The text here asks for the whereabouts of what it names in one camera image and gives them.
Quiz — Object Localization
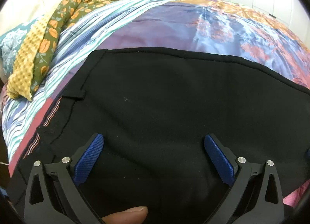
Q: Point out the black pants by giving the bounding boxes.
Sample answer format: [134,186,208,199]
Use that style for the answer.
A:
[7,48,309,223]

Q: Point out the left hand thumb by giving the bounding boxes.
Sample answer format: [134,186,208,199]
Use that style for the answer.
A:
[102,206,148,224]

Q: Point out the blue white striped bedsheet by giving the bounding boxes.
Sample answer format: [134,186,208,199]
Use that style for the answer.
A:
[2,0,176,159]

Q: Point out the yellow textured knit cloth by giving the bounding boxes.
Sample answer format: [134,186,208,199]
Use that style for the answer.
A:
[6,15,50,100]

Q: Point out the colourful floral satin quilt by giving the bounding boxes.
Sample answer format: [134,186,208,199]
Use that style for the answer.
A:
[8,0,310,207]

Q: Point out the teal floral pillow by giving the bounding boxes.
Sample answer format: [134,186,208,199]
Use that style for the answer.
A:
[1,19,37,77]

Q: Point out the green orange floral cloth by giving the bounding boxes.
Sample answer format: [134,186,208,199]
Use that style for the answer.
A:
[30,0,171,92]

